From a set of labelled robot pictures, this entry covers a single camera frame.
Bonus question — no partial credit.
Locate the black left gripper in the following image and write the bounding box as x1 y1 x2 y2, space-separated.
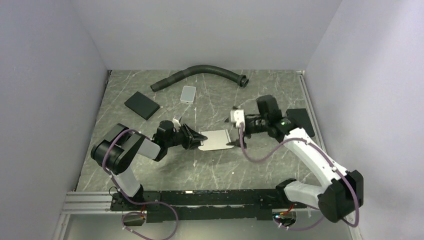
166 123 208 150

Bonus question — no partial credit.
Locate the white cardboard box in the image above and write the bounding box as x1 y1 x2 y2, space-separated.
198 129 234 151

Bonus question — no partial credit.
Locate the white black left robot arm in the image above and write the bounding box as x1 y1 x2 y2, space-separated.
90 120 207 210

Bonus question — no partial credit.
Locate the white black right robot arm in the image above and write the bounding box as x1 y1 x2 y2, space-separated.
225 95 364 228

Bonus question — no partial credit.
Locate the black flat rectangular box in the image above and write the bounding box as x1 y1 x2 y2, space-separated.
124 91 160 121

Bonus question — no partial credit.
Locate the clear white plastic case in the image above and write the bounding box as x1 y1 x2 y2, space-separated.
180 85 197 104

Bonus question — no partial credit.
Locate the black corrugated hose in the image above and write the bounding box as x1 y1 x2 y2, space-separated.
150 64 250 93

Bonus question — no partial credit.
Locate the black mounting base rail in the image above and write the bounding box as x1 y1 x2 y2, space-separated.
110 188 306 223

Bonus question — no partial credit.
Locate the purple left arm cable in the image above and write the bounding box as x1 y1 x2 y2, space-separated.
101 128 145 205

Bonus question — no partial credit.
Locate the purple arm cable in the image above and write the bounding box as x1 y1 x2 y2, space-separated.
238 122 361 232
101 128 145 205

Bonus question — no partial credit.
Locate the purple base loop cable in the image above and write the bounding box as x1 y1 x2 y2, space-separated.
121 200 180 240

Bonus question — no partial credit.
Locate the aluminium frame rail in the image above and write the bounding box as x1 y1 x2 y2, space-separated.
61 191 112 215

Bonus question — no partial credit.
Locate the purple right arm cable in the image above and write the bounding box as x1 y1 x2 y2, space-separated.
238 122 361 232

